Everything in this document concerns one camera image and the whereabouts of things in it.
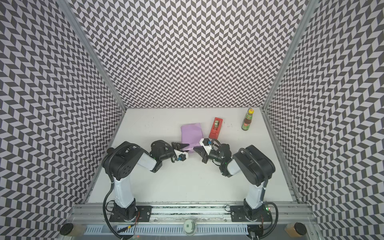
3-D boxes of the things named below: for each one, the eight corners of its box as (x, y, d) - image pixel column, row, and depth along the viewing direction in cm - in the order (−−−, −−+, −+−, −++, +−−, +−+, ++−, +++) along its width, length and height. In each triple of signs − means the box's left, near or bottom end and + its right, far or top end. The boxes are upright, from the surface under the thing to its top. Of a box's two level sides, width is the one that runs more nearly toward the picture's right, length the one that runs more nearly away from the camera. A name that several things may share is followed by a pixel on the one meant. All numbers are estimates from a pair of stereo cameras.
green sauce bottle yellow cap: (242, 130, 106) (248, 114, 92) (240, 125, 109) (246, 108, 95) (248, 130, 106) (255, 114, 92) (246, 125, 109) (253, 108, 95)
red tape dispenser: (209, 137, 102) (209, 132, 97) (214, 122, 111) (215, 117, 106) (217, 140, 101) (218, 134, 96) (222, 124, 109) (223, 119, 104)
